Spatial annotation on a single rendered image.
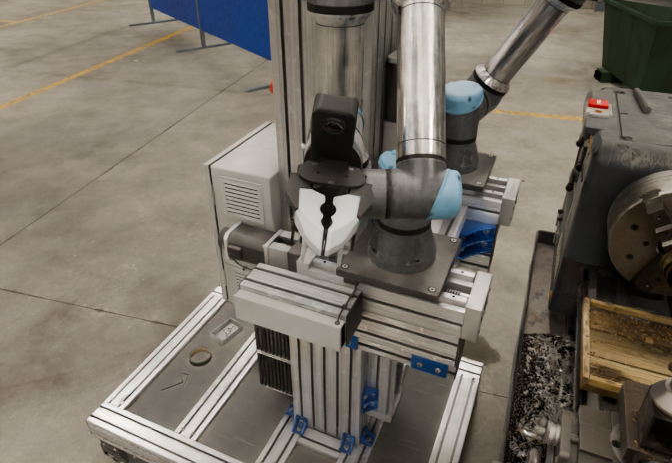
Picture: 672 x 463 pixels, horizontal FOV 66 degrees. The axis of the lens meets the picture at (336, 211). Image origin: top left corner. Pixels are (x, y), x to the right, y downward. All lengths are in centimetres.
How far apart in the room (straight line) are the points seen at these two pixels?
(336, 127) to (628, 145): 123
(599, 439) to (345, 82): 81
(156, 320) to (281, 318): 172
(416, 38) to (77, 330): 243
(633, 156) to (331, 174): 120
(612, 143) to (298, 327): 101
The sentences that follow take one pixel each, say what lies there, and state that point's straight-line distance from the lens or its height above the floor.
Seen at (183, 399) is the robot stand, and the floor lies 21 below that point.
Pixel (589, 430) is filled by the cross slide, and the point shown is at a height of 97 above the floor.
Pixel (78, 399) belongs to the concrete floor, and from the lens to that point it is 261.
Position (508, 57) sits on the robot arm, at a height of 147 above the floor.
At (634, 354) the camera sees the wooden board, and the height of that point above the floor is 88.
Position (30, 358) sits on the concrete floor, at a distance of 289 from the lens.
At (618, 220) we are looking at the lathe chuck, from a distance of 154.
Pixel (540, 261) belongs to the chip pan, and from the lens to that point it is 234.
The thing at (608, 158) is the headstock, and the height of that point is 122.
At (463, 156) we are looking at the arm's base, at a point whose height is 121.
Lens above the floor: 184
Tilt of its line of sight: 31 degrees down
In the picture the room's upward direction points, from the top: straight up
